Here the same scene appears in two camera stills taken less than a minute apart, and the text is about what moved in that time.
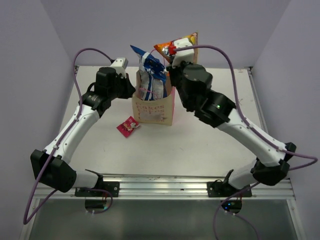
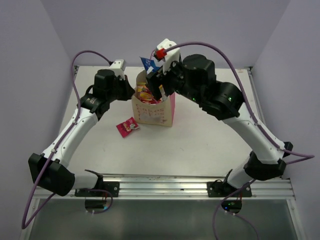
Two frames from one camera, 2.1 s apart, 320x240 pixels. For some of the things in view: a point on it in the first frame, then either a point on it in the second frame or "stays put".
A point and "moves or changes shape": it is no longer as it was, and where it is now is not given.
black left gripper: x=129 y=88 stays put
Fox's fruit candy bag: x=163 y=48 -> x=144 y=95
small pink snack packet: x=126 y=128 stays put
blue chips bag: x=153 y=76 moves or changes shape
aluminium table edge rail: x=165 y=185 stays put
